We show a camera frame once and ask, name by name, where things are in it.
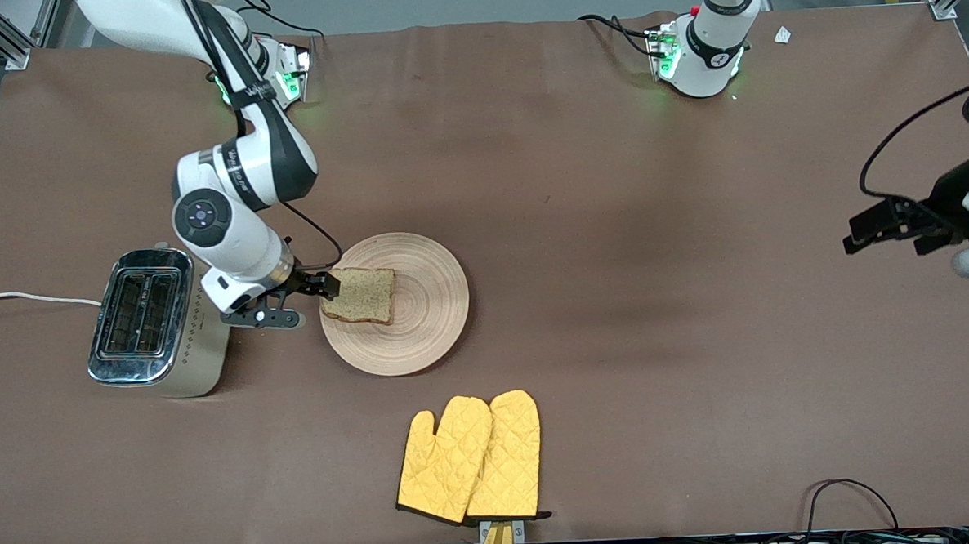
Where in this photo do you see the brown bread slice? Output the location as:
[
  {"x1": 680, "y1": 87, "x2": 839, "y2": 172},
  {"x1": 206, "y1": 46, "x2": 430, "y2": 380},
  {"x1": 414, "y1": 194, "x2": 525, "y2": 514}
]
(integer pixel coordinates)
[{"x1": 319, "y1": 265, "x2": 399, "y2": 329}]

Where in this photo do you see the round wooden plate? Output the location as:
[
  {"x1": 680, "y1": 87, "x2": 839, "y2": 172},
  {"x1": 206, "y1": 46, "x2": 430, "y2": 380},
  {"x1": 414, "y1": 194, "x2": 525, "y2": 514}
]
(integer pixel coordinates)
[{"x1": 316, "y1": 229, "x2": 473, "y2": 381}]

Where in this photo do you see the chrome and cream toaster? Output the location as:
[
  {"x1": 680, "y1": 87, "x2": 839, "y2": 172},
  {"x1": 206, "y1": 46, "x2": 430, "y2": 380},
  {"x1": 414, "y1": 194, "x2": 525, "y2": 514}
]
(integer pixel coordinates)
[{"x1": 83, "y1": 239, "x2": 237, "y2": 402}]

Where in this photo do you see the yellow quilted oven mitt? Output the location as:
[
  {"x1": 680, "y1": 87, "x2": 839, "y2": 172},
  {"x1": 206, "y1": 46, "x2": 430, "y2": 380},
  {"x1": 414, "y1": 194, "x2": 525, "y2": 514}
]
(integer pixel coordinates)
[
  {"x1": 459, "y1": 388, "x2": 553, "y2": 525},
  {"x1": 392, "y1": 395, "x2": 498, "y2": 528}
]

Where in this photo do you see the brown table cover mat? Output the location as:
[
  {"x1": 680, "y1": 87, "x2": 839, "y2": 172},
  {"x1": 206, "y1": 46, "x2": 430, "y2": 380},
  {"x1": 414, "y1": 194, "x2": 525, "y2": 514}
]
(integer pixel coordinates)
[{"x1": 0, "y1": 0, "x2": 969, "y2": 544}]

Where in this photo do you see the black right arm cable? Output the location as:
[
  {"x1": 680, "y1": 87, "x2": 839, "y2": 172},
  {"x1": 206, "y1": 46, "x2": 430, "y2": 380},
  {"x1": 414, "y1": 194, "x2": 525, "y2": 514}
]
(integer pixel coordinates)
[{"x1": 178, "y1": 0, "x2": 345, "y2": 278}]

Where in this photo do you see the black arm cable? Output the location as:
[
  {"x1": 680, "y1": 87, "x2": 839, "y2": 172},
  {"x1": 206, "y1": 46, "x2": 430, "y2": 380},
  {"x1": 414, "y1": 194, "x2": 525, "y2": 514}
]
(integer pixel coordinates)
[
  {"x1": 178, "y1": 0, "x2": 345, "y2": 278},
  {"x1": 854, "y1": 71, "x2": 969, "y2": 203}
]

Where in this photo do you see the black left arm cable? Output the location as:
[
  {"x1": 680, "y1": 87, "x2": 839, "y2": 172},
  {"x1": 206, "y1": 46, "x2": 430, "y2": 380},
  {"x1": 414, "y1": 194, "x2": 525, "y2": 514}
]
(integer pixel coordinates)
[{"x1": 854, "y1": 71, "x2": 969, "y2": 203}]

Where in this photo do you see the looped black cable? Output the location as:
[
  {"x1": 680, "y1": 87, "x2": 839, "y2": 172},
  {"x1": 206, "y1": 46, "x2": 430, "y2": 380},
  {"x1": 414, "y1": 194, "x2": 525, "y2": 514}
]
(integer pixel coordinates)
[{"x1": 803, "y1": 475, "x2": 901, "y2": 537}]

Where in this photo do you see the black right base cable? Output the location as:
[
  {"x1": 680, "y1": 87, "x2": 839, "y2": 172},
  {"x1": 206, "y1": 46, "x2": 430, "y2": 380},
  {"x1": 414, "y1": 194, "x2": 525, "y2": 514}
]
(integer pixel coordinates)
[{"x1": 231, "y1": 0, "x2": 329, "y2": 71}]

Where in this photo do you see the black base cable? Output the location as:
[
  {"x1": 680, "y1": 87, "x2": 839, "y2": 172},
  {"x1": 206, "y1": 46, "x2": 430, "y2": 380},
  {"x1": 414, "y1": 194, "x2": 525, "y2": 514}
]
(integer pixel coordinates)
[
  {"x1": 578, "y1": 10, "x2": 658, "y2": 60},
  {"x1": 231, "y1": 0, "x2": 329, "y2": 71}
]

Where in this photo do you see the grey metal bracket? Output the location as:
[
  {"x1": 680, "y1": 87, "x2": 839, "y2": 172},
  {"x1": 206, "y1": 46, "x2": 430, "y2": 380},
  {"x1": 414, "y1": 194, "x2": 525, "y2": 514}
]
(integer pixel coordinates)
[{"x1": 479, "y1": 518, "x2": 525, "y2": 544}]

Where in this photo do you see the black left base cable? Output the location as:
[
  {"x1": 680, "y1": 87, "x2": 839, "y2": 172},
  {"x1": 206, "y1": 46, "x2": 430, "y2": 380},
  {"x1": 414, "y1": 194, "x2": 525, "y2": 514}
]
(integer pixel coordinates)
[{"x1": 578, "y1": 10, "x2": 658, "y2": 60}]

